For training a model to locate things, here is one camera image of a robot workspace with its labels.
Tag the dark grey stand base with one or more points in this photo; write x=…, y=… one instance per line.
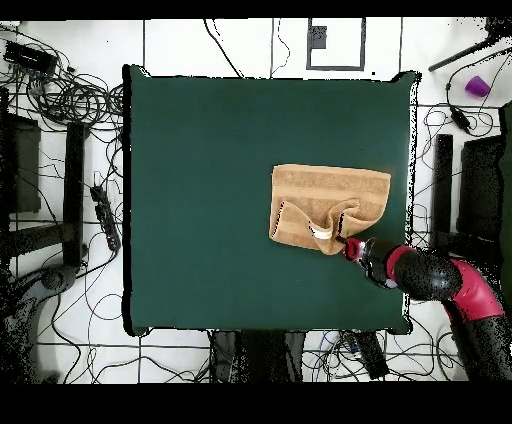
x=52, y=278

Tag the black electronics box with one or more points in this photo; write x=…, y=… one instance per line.
x=30, y=58

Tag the black rod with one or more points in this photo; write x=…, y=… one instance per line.
x=464, y=53

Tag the black power adapter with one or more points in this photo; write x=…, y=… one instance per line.
x=460, y=118

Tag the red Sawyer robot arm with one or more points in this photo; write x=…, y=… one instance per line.
x=428, y=276

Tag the black power strip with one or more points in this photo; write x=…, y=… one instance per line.
x=106, y=220
x=370, y=354

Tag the dark flat panel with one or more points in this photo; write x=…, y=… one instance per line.
x=480, y=188
x=26, y=168

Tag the tan terry towel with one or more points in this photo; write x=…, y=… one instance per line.
x=332, y=180

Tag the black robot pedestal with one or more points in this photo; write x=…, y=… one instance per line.
x=256, y=356

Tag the dark green table cloth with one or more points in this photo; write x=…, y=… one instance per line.
x=200, y=160

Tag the purple plastic cup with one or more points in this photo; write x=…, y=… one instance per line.
x=476, y=86

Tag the grey square floor frame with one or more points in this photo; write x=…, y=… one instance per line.
x=336, y=68

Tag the small dark grey square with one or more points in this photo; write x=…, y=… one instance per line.
x=318, y=37

